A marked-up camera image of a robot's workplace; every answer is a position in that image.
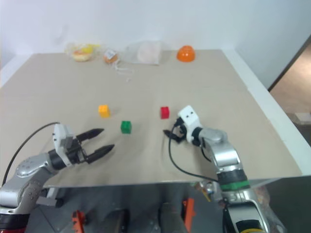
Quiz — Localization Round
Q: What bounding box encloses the yellow cube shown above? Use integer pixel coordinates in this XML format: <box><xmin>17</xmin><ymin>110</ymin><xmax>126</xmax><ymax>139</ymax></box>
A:
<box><xmin>98</xmin><ymin>104</ymin><xmax>111</xmax><ymax>119</ymax></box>

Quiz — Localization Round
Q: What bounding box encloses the clear bag with yellow items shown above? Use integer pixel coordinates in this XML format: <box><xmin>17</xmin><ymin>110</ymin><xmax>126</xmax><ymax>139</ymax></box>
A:
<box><xmin>64</xmin><ymin>42</ymin><xmax>101</xmax><ymax>63</ymax></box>

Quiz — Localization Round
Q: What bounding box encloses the clear plastic bag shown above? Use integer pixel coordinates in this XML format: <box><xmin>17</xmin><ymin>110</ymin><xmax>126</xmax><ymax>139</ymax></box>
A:
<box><xmin>251</xmin><ymin>183</ymin><xmax>288</xmax><ymax>233</ymax></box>

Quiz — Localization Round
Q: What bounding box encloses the grey bracket under table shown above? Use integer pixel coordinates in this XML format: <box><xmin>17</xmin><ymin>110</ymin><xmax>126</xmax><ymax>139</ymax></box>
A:
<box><xmin>35</xmin><ymin>186</ymin><xmax>64</xmax><ymax>209</ymax></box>

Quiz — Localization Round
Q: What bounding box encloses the dark rounded grey shape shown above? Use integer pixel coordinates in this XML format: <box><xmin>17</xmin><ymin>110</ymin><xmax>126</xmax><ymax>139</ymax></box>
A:
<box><xmin>157</xmin><ymin>201</ymin><xmax>187</xmax><ymax>233</ymax></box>

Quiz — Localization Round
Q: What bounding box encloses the beige table cover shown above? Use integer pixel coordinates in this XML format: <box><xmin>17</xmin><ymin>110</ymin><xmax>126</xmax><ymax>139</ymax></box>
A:
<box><xmin>0</xmin><ymin>49</ymin><xmax>305</xmax><ymax>189</ymax></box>

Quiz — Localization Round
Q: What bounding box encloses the green cube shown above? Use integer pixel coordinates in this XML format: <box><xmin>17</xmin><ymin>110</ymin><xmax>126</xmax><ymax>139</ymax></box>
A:
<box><xmin>120</xmin><ymin>120</ymin><xmax>133</xmax><ymax>134</ymax></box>

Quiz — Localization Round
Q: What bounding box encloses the orange plastic bowl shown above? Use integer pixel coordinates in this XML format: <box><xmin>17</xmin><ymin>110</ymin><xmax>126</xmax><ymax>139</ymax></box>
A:
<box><xmin>176</xmin><ymin>45</ymin><xmax>197</xmax><ymax>62</ymax></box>

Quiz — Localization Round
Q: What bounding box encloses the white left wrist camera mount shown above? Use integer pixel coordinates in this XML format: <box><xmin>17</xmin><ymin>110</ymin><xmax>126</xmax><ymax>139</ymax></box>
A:
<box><xmin>52</xmin><ymin>123</ymin><xmax>74</xmax><ymax>166</ymax></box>

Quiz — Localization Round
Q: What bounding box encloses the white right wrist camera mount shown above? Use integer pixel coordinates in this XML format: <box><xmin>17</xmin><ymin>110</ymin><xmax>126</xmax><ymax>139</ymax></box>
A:
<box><xmin>177</xmin><ymin>105</ymin><xmax>203</xmax><ymax>142</ymax></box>

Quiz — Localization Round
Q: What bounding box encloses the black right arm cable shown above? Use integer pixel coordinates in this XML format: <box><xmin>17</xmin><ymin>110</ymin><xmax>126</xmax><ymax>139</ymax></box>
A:
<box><xmin>168</xmin><ymin>120</ymin><xmax>219</xmax><ymax>183</ymax></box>

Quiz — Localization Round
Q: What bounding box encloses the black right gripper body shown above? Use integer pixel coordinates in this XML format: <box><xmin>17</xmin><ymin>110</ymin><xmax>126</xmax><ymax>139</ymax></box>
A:
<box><xmin>173</xmin><ymin>116</ymin><xmax>190</xmax><ymax>144</ymax></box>

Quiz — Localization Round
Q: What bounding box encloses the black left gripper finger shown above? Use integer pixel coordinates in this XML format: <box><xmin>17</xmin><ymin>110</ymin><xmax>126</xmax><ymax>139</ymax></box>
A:
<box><xmin>85</xmin><ymin>144</ymin><xmax>115</xmax><ymax>163</ymax></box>
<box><xmin>76</xmin><ymin>128</ymin><xmax>105</xmax><ymax>144</ymax></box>

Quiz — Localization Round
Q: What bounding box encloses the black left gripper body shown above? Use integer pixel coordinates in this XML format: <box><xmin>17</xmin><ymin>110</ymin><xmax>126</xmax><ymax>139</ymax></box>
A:
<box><xmin>64</xmin><ymin>136</ymin><xmax>88</xmax><ymax>167</ymax></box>

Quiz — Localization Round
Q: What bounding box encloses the clear bag with white item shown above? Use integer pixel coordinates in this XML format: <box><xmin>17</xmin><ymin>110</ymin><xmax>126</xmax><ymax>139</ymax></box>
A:
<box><xmin>124</xmin><ymin>41</ymin><xmax>163</xmax><ymax>67</ymax></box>

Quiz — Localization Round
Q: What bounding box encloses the cardboard box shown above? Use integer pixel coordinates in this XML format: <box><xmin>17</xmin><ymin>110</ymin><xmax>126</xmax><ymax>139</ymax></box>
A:
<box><xmin>294</xmin><ymin>112</ymin><xmax>311</xmax><ymax>125</ymax></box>

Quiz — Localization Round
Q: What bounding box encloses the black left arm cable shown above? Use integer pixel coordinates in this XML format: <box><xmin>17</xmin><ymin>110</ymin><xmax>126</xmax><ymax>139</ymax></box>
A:
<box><xmin>1</xmin><ymin>122</ymin><xmax>60</xmax><ymax>185</ymax></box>

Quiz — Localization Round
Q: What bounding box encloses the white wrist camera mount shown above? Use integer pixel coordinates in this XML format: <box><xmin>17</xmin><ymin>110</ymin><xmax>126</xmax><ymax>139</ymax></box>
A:
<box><xmin>52</xmin><ymin>123</ymin><xmax>74</xmax><ymax>166</ymax></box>
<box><xmin>177</xmin><ymin>105</ymin><xmax>203</xmax><ymax>142</ymax></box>

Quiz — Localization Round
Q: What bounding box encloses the orange fruit with label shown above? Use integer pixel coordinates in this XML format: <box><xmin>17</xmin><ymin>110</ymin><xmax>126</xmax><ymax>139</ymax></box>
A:
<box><xmin>103</xmin><ymin>48</ymin><xmax>120</xmax><ymax>65</ymax></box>

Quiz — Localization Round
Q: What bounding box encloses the orange clamp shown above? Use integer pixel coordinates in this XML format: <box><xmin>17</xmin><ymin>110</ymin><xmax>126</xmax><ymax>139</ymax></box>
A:
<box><xmin>181</xmin><ymin>198</ymin><xmax>196</xmax><ymax>228</ymax></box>
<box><xmin>71</xmin><ymin>209</ymin><xmax>87</xmax><ymax>233</ymax></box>

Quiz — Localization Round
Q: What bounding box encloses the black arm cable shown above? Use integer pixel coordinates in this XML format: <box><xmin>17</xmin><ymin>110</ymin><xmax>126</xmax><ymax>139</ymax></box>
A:
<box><xmin>1</xmin><ymin>122</ymin><xmax>60</xmax><ymax>185</ymax></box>
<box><xmin>168</xmin><ymin>120</ymin><xmax>219</xmax><ymax>183</ymax></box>

